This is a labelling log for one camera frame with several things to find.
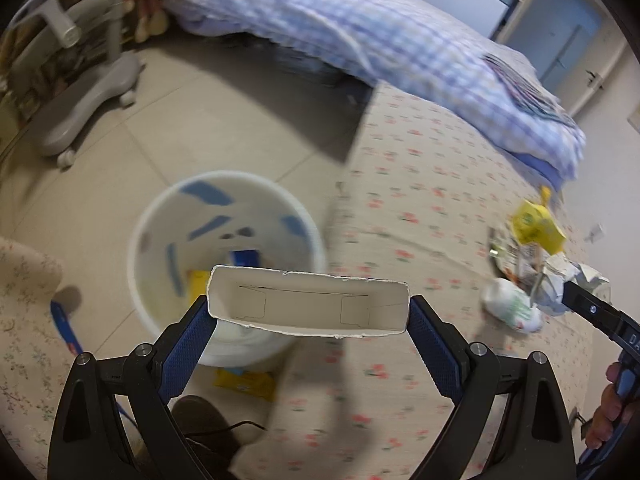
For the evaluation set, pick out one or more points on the white cardboard box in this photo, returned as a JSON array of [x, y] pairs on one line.
[[304, 304]]

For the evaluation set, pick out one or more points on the white paper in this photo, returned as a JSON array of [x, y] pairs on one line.
[[547, 292]]

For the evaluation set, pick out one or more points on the wall socket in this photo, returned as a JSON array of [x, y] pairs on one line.
[[595, 234]]

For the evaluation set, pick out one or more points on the person right hand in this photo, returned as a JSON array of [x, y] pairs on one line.
[[609, 410]]

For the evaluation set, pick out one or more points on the blue door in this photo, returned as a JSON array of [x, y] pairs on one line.
[[554, 35]]

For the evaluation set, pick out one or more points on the cherry print bed sheet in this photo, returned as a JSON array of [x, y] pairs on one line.
[[420, 193]]

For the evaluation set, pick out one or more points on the yellow snack wrapper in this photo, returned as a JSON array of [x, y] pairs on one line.
[[534, 223]]

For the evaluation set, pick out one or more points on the flat printed wrapper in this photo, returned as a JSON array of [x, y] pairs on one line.
[[517, 263]]

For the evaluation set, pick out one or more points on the blue checkered quilt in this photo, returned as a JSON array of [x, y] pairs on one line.
[[416, 48]]

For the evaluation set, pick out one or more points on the white round trash bin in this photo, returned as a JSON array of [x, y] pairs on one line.
[[199, 223]]

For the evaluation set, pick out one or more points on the grey rolling chair base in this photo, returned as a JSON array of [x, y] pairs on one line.
[[56, 125]]

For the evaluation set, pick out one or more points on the striped folded cloth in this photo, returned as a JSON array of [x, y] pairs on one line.
[[525, 95]]

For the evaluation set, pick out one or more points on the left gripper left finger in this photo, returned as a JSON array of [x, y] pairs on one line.
[[88, 440]]

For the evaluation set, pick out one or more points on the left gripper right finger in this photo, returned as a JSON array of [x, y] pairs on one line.
[[533, 440]]

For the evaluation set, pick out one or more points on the white AD milk bottle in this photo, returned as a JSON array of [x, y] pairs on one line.
[[509, 304]]

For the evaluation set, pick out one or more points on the yellow box on floor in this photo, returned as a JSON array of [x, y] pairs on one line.
[[261, 385]]

